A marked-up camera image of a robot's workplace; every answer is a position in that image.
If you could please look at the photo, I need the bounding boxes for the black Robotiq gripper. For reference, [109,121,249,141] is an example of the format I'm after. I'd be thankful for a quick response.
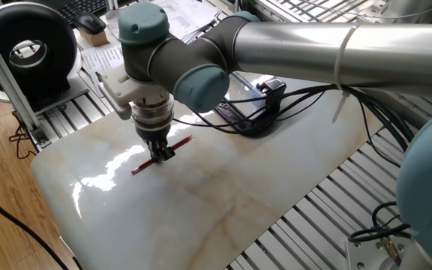
[134,124,176,165]

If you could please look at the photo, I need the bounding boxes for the red pencil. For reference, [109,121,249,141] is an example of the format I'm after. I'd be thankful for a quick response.
[130,134,194,176]

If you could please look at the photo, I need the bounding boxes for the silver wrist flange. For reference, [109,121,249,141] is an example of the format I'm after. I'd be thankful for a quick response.
[129,92,176,133]

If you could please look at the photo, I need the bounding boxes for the black metal C-clamp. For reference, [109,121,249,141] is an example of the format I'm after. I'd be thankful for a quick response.
[214,70,283,138]

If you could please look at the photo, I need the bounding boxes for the white marble board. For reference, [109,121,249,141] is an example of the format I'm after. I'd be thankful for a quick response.
[30,70,396,270]

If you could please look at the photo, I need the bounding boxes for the white paper sheet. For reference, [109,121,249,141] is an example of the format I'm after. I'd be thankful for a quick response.
[79,43,125,82]

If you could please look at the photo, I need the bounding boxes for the small cardboard box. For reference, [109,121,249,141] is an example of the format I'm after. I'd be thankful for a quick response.
[79,29,110,48]

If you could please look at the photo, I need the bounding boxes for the stack of printed papers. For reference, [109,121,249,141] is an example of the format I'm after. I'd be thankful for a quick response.
[105,0,223,45]

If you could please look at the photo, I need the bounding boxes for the black computer mouse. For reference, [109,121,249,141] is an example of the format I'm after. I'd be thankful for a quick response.
[73,11,108,36]

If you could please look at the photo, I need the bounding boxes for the black keyboard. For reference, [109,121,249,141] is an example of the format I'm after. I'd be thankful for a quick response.
[52,0,108,28]

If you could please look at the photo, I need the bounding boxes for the silver perforated plate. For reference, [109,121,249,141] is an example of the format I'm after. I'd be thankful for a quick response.
[354,0,389,24]

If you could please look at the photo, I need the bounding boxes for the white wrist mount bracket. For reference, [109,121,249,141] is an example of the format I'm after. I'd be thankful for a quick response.
[94,62,173,121]

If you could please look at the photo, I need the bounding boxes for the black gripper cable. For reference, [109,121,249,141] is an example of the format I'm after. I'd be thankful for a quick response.
[172,84,337,135]

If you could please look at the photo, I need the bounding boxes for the thin brown wire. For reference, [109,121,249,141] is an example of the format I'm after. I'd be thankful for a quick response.
[7,111,39,161]

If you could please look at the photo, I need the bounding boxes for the black ring fan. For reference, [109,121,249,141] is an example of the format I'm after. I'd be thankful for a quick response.
[0,1,92,113]

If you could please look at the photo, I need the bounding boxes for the thick black floor cable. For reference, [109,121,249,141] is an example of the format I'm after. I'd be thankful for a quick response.
[0,181,84,270]

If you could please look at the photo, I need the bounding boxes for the aluminium frame bar with bracket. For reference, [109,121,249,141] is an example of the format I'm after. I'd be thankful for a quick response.
[0,13,51,148]

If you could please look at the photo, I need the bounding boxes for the white cable tie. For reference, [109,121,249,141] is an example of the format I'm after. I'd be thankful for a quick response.
[330,22,362,125]

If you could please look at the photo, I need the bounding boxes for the black camera cable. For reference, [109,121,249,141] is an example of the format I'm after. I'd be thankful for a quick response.
[221,85,416,170]

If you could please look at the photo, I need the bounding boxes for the black looped cable with connector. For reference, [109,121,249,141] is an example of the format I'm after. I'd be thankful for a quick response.
[346,200,413,263]

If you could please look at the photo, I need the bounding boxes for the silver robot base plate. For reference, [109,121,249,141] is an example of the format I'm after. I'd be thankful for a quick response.
[345,235,414,270]

